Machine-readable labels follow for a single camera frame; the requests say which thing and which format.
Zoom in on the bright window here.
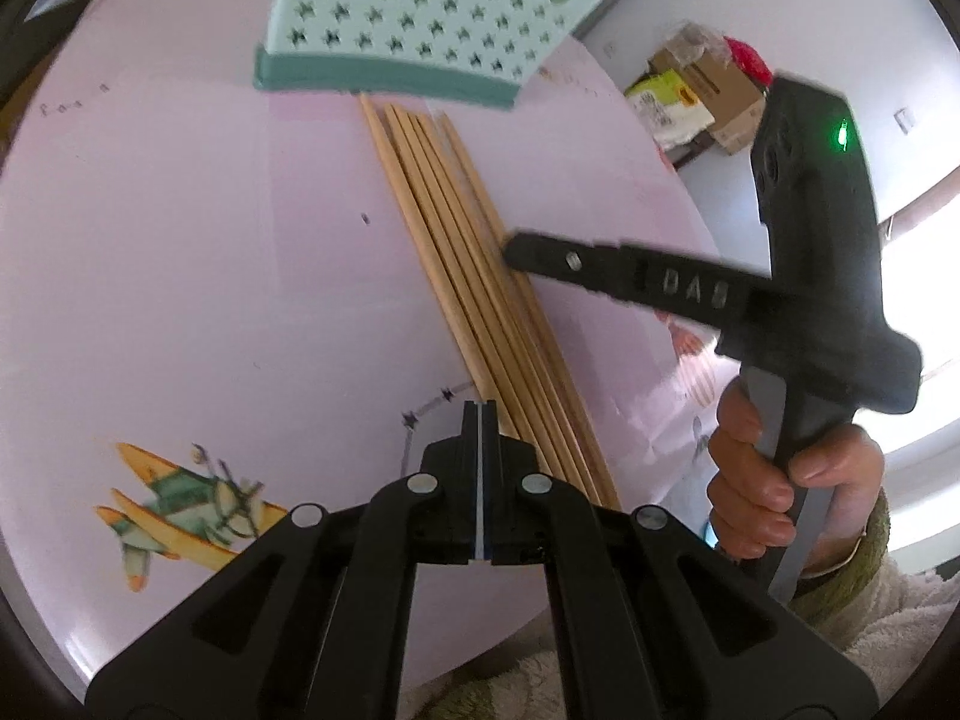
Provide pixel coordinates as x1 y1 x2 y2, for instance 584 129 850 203
877 165 960 578

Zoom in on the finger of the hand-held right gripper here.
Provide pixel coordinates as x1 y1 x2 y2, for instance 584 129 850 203
501 231 773 331

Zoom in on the white fleece clothing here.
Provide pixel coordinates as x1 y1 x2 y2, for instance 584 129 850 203
397 649 556 720

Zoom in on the person's right hand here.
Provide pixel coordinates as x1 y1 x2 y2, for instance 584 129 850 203
706 382 887 569

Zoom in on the mint green utensil holder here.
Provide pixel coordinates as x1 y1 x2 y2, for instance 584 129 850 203
253 0 631 113

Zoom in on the large cardboard box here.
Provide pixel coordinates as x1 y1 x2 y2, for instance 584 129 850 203
649 37 766 157

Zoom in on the red plastic bag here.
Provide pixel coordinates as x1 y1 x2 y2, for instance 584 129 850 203
724 37 773 83

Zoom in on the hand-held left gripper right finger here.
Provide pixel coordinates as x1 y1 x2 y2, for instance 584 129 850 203
481 401 878 720

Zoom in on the bundle of wooden chopsticks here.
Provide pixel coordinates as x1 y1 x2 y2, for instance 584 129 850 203
358 94 623 511

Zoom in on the clear plastic wrap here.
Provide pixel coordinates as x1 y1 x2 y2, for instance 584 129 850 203
667 26 728 65

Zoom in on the person's right forearm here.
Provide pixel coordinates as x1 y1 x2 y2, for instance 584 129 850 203
791 487 960 698

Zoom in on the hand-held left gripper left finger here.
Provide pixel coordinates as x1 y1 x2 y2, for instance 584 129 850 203
85 401 479 720

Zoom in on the white and green rice bag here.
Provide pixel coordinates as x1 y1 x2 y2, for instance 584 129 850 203
626 67 713 151

